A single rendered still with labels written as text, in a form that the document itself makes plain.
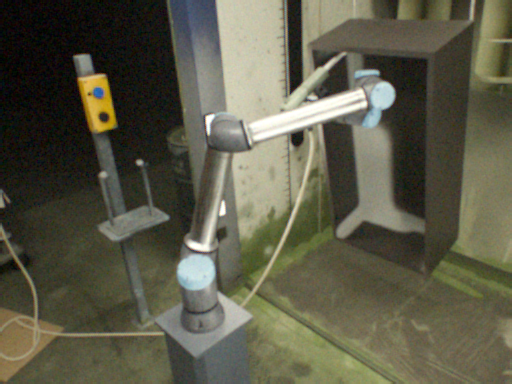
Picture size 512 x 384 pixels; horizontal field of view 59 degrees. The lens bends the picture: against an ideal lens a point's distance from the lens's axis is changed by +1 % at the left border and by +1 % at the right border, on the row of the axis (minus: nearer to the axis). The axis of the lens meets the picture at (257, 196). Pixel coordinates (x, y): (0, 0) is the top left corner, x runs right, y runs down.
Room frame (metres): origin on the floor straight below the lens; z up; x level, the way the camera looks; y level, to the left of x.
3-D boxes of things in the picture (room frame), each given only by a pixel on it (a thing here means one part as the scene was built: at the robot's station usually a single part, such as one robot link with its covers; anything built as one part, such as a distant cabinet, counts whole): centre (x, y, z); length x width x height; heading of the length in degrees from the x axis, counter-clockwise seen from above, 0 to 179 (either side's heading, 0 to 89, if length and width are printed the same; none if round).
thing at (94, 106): (2.16, 0.74, 1.42); 0.12 x 0.06 x 0.26; 131
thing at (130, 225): (2.09, 0.67, 0.95); 0.26 x 0.15 x 0.32; 131
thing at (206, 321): (1.47, 0.27, 0.69); 0.19 x 0.19 x 0.10
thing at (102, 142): (2.20, 0.78, 0.82); 0.06 x 0.06 x 1.64; 41
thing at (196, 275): (1.48, 0.27, 0.83); 0.17 x 0.15 x 0.18; 5
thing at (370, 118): (1.72, -0.44, 1.41); 0.12 x 0.09 x 0.10; 46
